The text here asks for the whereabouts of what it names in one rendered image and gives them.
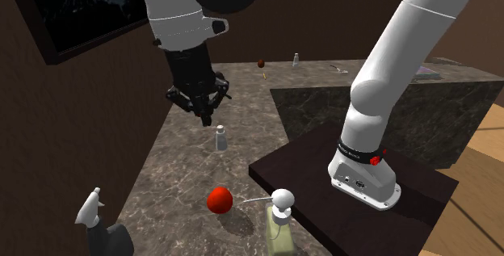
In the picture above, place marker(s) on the small grey shaker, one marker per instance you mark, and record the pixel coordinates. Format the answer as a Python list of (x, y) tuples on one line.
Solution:
[(295, 60)]

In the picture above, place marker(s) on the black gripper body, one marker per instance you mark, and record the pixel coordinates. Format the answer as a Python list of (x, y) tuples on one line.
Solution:
[(189, 70)]

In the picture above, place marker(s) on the black spray bottle white trigger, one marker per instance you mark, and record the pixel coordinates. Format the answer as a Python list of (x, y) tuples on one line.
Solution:
[(106, 239)]

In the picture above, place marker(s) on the red tomato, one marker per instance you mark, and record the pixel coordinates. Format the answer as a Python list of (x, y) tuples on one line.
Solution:
[(219, 200)]

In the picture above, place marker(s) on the flat grey-purple book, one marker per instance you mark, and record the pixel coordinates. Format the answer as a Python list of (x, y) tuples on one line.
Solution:
[(427, 73)]

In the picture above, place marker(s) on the grey spoon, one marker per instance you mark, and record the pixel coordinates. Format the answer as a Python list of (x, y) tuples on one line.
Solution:
[(340, 69)]

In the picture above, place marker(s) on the clear shaker with white cap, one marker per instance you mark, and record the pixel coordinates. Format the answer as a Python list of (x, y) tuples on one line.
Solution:
[(221, 140)]

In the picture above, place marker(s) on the dark framed wall picture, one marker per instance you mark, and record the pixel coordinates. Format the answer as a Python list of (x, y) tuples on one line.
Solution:
[(82, 7)]

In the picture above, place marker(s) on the dark robot stand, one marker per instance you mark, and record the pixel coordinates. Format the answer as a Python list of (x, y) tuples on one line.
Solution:
[(315, 200)]

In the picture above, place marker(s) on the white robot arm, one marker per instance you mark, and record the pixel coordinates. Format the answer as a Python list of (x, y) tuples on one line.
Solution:
[(397, 58)]

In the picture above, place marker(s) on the yellow-green soap dispenser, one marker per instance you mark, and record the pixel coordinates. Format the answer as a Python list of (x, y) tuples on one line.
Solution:
[(280, 229)]

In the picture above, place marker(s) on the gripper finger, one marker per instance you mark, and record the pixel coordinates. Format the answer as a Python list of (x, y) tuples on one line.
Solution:
[(179, 98), (220, 90)]

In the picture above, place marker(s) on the brown egg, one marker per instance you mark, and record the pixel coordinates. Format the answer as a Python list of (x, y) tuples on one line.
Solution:
[(260, 63)]

